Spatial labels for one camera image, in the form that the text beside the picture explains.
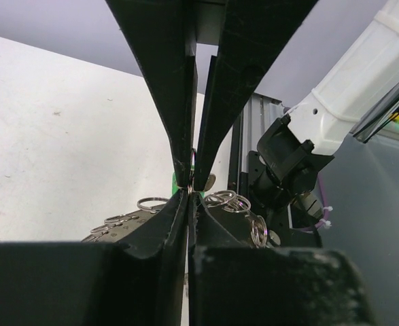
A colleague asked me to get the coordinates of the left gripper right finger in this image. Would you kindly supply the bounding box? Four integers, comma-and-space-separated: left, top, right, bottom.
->
188, 194, 376, 325

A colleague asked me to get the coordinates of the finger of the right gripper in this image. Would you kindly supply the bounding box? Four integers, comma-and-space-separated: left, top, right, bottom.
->
107, 0, 197, 187
193, 1, 316, 191

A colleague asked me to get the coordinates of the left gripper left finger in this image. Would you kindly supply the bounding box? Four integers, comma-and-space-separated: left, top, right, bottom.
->
0, 190, 188, 325

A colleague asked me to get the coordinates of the metal disc with keyrings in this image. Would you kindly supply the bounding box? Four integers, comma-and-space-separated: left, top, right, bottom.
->
82, 190, 281, 248

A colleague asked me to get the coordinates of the green tag key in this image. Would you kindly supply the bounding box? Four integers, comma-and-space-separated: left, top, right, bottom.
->
171, 173, 216, 195

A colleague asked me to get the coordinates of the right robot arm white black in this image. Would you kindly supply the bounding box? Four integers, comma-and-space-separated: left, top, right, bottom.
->
108, 1, 399, 202

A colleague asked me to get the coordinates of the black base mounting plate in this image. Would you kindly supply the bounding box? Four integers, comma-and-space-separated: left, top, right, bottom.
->
228, 91, 324, 249

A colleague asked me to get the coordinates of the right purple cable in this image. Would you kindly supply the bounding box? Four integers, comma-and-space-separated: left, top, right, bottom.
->
300, 176, 334, 235

